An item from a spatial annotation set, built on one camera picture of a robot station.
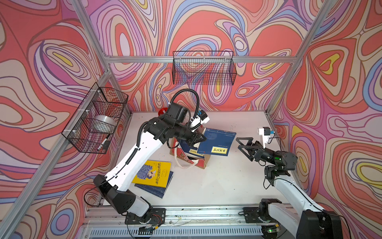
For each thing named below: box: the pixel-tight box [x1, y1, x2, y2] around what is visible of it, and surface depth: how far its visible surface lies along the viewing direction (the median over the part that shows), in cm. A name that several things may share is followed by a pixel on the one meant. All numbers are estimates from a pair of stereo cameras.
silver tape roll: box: [91, 115, 118, 133], surface depth 73 cm
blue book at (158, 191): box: [134, 170, 175, 199], surface depth 83 cm
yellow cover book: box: [131, 159, 172, 189], surface depth 86 cm
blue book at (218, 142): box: [197, 127, 237, 157], surface depth 69 cm
